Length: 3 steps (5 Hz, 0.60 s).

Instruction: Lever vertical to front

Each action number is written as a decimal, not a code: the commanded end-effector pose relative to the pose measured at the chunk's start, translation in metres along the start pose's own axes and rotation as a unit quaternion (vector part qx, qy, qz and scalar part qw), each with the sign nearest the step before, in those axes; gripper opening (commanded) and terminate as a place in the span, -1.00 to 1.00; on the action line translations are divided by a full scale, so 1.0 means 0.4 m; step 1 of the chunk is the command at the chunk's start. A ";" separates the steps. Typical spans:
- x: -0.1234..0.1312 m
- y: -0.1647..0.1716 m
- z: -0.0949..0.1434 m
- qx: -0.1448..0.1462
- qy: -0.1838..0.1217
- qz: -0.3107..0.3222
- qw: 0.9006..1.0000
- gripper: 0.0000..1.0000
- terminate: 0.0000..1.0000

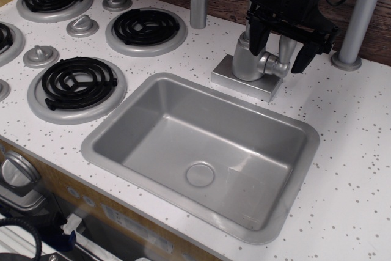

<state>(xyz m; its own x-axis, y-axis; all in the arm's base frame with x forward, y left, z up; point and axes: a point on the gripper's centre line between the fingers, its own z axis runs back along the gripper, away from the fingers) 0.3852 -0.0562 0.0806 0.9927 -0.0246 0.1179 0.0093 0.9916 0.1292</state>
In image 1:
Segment silver faucet lever handle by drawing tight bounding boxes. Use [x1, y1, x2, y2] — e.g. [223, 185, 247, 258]
[258, 35, 297, 78]

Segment silver toy faucet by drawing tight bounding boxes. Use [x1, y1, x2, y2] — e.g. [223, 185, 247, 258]
[190, 0, 283, 102]

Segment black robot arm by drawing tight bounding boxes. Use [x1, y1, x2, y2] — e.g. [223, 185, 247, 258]
[247, 0, 340, 73]

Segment grey vertical support pole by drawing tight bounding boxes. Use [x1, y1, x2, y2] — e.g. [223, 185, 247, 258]
[331, 0, 378, 72]

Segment silver oven door handle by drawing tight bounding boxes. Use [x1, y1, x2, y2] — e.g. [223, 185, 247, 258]
[1, 150, 40, 196]

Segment black cable lower left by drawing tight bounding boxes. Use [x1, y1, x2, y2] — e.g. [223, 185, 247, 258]
[0, 215, 43, 257]

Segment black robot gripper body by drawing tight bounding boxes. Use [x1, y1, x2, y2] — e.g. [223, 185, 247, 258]
[247, 0, 339, 51]

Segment back left stove burner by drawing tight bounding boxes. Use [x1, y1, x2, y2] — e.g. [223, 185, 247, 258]
[16, 0, 93, 23]

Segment grey toy sink basin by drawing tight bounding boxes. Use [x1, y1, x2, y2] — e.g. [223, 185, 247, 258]
[81, 73, 320, 244]

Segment grey stove knob middle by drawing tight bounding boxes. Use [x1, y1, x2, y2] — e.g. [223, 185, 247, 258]
[66, 15, 99, 38]

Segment back right stove burner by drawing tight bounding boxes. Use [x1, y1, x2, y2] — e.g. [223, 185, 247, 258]
[105, 8, 188, 57]

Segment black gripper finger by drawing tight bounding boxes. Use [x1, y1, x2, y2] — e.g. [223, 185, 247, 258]
[291, 43, 318, 74]
[249, 18, 271, 56]

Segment grey stove knob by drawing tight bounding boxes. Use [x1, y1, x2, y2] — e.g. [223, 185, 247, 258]
[66, 15, 99, 38]
[102, 0, 133, 12]
[23, 45, 59, 68]

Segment left edge stove burner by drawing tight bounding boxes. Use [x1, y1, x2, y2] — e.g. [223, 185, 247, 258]
[1, 22, 25, 66]

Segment front right stove burner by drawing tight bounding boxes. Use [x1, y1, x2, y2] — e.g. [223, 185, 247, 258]
[27, 57, 127, 125]

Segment grey stove knob lower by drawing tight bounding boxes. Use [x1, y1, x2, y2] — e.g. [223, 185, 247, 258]
[23, 45, 59, 68]

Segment grey stove knob top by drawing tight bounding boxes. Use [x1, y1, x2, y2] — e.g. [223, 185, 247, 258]
[102, 0, 133, 12]

